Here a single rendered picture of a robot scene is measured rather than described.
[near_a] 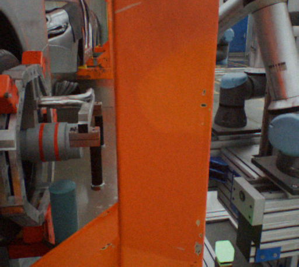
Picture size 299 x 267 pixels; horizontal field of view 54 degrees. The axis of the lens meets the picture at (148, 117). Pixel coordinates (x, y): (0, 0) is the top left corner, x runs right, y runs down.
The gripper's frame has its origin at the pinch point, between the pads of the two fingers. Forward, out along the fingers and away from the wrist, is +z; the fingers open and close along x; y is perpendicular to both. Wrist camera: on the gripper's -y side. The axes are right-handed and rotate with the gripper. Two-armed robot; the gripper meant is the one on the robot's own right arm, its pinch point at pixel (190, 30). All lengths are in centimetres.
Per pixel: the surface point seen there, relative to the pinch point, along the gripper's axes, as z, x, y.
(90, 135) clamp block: -78, -89, 18
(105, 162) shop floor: 97, -46, 119
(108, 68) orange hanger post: 284, 31, 60
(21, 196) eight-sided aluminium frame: -78, -111, 30
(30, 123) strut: -55, -104, 17
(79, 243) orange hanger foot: -105, -101, 31
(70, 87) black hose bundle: -45, -86, 9
